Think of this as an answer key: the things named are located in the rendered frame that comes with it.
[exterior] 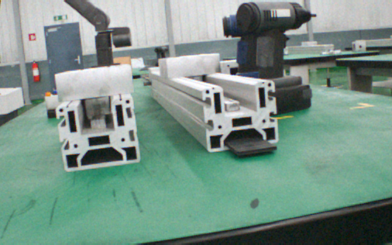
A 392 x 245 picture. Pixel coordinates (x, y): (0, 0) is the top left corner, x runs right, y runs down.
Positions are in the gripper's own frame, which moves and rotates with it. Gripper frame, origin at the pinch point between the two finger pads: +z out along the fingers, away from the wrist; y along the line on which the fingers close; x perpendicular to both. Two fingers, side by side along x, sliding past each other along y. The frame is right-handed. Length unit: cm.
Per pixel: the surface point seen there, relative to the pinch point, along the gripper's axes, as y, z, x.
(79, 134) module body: -3, -1, -98
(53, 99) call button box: -15.1, -1.8, -34.1
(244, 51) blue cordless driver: 35, -9, -47
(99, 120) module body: -1, -2, -94
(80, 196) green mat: -3, 3, -110
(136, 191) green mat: 3, 3, -111
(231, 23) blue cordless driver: 32, -16, -48
